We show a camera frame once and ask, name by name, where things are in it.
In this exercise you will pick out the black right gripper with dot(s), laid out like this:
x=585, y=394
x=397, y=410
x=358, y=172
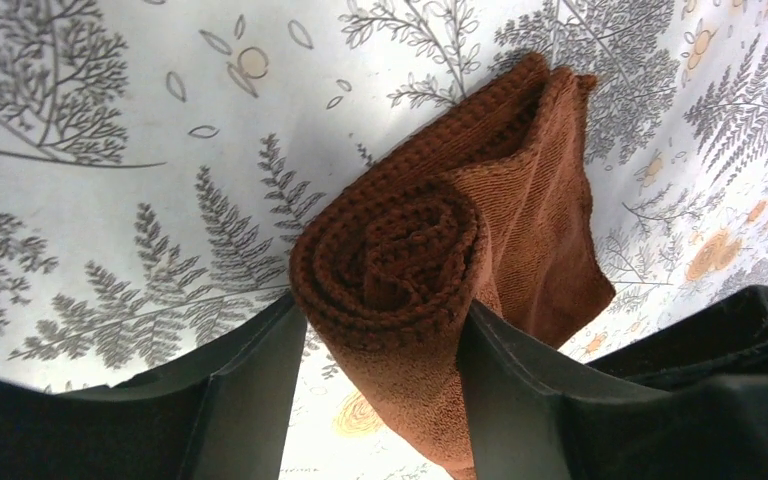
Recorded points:
x=729, y=337

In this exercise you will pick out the brown towel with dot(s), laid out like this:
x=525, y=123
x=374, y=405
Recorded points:
x=489, y=203

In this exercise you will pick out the floral patterned table mat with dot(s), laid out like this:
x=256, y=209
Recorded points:
x=160, y=159

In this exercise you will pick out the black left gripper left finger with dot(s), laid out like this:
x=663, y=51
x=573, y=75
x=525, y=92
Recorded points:
x=218, y=412

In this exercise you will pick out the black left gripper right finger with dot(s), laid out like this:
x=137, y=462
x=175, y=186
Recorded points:
x=523, y=401

